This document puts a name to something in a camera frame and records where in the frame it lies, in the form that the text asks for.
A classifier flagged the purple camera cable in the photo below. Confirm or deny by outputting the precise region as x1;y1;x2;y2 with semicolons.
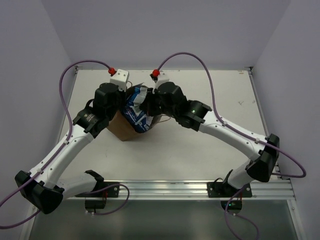
0;59;117;229
151;51;307;240

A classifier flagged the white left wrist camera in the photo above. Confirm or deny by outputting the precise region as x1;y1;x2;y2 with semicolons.
110;69;130;92

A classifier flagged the blue white snack bag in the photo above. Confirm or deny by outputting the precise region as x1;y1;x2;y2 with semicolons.
120;84;154;134

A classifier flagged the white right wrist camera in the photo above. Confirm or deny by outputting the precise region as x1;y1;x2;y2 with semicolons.
150;72;170;90

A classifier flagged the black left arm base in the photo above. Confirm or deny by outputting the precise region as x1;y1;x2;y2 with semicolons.
76;185;120;212

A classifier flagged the aluminium mounting rail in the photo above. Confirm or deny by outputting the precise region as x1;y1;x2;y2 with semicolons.
67;178;297;201

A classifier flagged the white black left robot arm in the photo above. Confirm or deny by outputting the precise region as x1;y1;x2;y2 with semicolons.
14;83;127;215

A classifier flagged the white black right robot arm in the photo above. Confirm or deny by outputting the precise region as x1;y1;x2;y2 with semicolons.
140;81;280;197

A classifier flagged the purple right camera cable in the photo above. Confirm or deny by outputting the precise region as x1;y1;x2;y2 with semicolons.
151;51;307;240

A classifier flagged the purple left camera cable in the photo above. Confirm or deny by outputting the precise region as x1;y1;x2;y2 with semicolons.
0;59;117;229

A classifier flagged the brown paper bag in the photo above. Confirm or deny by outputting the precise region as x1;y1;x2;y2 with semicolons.
107;109;171;142

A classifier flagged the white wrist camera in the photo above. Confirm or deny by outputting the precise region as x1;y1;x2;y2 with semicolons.
110;69;130;92
150;72;170;90

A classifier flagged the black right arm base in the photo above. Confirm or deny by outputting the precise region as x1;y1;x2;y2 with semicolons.
206;177;253;214

